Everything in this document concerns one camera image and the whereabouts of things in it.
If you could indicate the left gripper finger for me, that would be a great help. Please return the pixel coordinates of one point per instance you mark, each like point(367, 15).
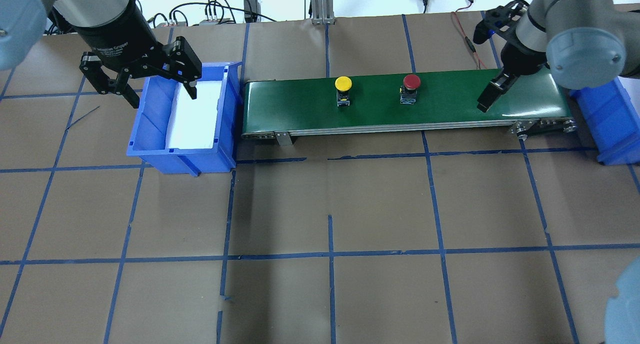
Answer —
point(187, 77)
point(104, 85)

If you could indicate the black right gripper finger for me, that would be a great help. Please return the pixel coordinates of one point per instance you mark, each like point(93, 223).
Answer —
point(496, 88)

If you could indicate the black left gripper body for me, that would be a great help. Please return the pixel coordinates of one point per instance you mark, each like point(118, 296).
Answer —
point(114, 33)

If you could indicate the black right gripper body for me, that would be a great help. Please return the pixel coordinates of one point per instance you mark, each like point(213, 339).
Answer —
point(523, 60)

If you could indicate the red push button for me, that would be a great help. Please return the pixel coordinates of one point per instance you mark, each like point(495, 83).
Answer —
point(410, 88)

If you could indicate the yellow push button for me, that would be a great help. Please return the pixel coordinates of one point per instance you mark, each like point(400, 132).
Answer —
point(343, 84)

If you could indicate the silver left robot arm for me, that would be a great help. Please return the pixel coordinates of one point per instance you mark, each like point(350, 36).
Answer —
point(22, 24)

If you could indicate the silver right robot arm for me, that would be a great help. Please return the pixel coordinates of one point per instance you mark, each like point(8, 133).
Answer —
point(585, 43)

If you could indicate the white foam pad left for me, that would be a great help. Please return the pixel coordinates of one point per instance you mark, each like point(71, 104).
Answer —
point(192, 122)

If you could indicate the green conveyor belt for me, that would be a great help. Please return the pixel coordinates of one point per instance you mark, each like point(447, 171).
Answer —
point(283, 109)

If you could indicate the blue left bin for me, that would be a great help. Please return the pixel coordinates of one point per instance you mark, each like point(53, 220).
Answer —
point(147, 138)

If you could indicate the blue bin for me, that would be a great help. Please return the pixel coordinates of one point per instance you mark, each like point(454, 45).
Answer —
point(612, 114)
point(147, 138)

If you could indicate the black power adapter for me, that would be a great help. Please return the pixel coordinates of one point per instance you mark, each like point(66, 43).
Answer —
point(251, 11)

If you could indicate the blue right bin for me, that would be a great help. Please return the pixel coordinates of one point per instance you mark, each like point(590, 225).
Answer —
point(612, 114)

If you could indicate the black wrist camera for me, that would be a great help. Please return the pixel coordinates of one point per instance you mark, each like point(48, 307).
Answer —
point(501, 21)

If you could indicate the aluminium frame post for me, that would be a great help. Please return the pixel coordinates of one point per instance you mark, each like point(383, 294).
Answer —
point(322, 12)

